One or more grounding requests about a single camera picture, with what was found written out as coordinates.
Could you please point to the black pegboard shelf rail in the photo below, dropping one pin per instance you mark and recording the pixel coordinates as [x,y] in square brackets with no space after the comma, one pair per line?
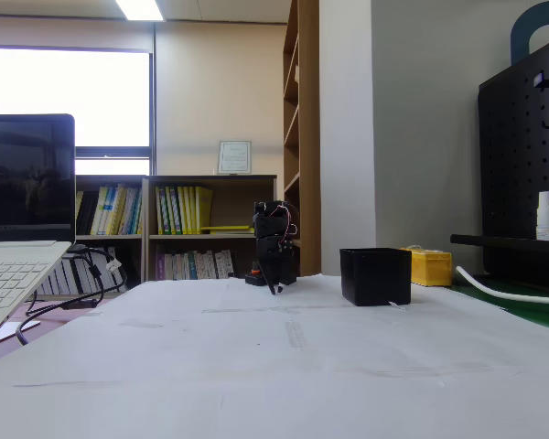
[508,241]

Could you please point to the black pegboard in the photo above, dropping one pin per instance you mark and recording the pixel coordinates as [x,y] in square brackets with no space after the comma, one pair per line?
[517,160]

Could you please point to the flat yellow book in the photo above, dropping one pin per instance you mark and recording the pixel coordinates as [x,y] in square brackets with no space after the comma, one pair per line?
[229,228]

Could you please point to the white paper table cover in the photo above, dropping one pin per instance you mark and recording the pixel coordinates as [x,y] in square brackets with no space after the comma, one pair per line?
[274,379]

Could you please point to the white binder row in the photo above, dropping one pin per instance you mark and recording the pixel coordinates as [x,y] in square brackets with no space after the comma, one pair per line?
[68,279]

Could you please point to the ceiling light panel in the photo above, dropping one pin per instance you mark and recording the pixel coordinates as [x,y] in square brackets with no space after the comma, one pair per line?
[139,9]

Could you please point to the white plastic bottle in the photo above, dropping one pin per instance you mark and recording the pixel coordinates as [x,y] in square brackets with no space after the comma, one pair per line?
[546,219]

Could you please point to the window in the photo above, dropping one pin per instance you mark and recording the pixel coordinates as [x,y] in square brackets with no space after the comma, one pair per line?
[68,96]

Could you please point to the black square container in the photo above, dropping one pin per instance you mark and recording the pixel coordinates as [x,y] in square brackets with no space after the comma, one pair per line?
[375,276]

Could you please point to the purple white book row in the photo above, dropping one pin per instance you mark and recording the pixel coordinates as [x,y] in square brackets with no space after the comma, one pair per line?
[196,265]

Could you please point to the low wooden bookshelf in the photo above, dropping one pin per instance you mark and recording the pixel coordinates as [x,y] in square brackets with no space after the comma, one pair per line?
[238,206]
[110,242]

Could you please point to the white laptop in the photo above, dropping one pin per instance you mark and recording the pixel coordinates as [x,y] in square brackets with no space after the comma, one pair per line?
[27,183]

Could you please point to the green desk mat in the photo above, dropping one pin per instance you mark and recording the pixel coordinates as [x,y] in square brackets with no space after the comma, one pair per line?
[533,312]

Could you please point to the framed certificate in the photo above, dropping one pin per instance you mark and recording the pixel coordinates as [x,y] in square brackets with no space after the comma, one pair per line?
[234,157]

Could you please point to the yellow cardboard box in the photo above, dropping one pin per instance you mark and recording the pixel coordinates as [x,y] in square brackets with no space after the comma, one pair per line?
[432,270]

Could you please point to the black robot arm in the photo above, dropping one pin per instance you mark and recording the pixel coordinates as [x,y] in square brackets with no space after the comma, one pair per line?
[270,224]

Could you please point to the dark teal arch panel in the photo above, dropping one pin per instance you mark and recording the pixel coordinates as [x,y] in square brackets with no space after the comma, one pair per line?
[519,36]

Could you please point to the orange black clamp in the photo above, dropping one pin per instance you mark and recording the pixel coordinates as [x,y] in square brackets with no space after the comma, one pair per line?
[254,276]

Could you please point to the tall wooden bookshelf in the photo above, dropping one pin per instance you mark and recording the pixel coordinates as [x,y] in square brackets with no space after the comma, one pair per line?
[308,137]

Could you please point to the mixed colour book row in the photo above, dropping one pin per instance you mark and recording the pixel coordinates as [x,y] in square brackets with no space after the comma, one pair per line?
[110,210]

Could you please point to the yellow green book row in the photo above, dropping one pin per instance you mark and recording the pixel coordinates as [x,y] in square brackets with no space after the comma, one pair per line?
[183,210]

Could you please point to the white card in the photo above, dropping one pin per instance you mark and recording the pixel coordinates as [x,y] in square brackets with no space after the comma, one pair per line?
[13,330]

